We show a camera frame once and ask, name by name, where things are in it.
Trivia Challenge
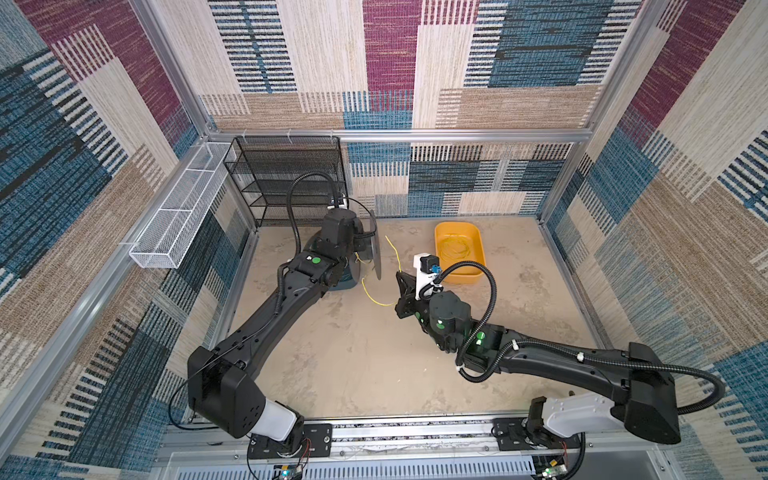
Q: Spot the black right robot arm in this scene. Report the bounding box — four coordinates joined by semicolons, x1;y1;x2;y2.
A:
395;255;726;445

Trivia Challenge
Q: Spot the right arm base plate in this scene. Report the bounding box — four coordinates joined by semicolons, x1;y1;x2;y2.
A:
491;417;580;451

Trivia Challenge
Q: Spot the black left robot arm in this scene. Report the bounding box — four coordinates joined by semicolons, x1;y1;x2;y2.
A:
171;171;377;456

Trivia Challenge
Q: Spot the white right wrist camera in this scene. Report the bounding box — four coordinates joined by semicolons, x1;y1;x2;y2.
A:
413;253;443;300

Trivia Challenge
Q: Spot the black wire mesh shelf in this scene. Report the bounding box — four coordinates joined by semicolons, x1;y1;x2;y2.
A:
224;136;348;227

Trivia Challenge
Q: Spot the teal plastic bin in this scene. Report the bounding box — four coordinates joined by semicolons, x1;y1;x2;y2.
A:
328;263;361;291

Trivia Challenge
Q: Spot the grey perforated cable spool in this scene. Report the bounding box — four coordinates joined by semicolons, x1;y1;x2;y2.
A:
369;213;382;280

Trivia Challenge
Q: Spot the yellow cable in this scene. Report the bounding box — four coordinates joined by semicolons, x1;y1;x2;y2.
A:
443;235;478;262
353;235;404;308

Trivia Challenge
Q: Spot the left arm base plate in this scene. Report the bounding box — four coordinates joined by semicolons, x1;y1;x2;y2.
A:
247;423;333;460

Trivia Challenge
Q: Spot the yellow plastic bin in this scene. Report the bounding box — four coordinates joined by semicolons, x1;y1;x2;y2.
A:
434;221;486;284

